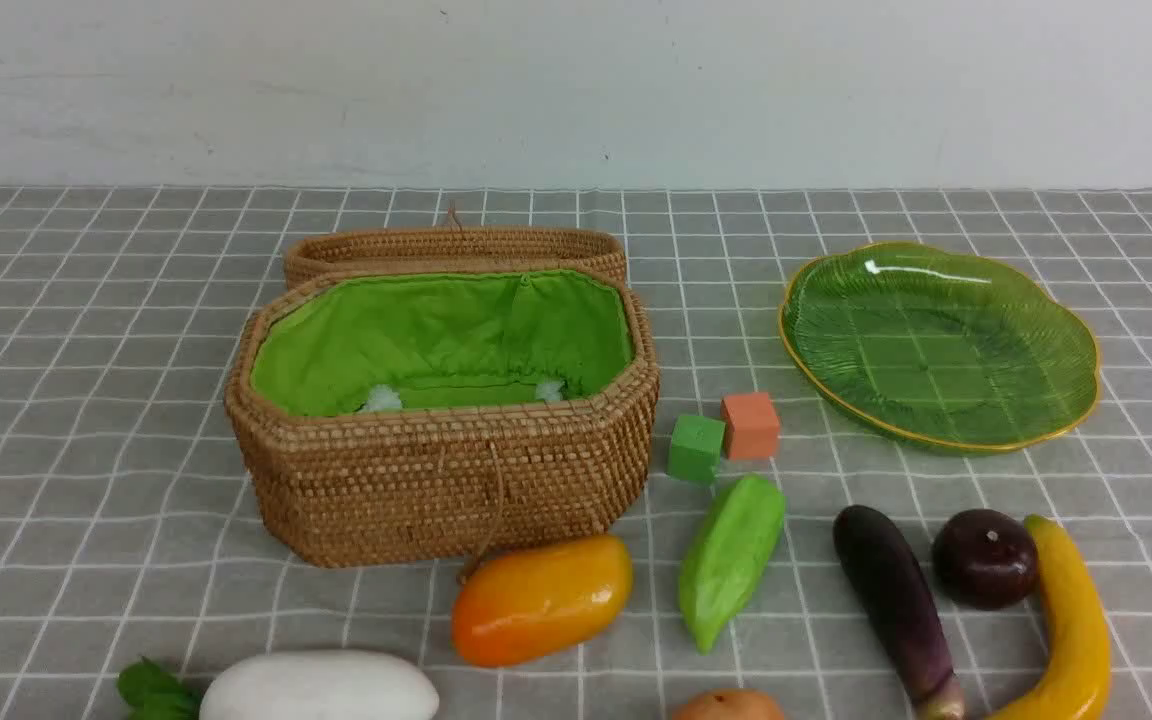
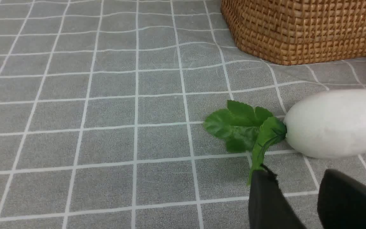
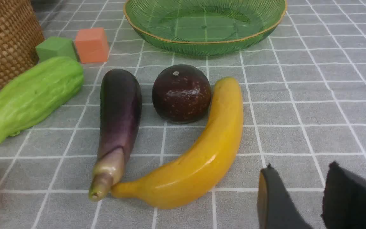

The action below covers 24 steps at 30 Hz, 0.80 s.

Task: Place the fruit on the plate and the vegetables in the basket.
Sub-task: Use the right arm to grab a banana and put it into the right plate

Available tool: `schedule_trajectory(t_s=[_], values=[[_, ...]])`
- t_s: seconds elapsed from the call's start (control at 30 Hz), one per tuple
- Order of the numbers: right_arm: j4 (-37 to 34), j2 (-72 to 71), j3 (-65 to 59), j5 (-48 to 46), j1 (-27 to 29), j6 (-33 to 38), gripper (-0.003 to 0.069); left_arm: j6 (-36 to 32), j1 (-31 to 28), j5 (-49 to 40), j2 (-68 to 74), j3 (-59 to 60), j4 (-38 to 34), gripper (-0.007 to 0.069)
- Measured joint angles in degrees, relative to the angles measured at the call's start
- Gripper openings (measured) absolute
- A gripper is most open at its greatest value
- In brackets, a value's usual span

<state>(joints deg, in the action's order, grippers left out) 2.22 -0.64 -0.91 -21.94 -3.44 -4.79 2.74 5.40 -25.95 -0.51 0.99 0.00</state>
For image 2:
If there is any woven wicker basket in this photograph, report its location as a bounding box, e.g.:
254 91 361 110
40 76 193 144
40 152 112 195
220 0 366 66

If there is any grey checked tablecloth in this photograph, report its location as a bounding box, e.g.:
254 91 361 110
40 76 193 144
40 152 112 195
0 0 366 229

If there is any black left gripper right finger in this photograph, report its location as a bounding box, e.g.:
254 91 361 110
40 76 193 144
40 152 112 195
317 169 366 229

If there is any white radish with leaves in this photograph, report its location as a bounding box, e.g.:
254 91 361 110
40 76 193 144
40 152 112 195
203 88 366 185

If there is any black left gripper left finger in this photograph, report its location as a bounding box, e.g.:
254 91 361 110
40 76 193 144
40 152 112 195
248 165 306 229

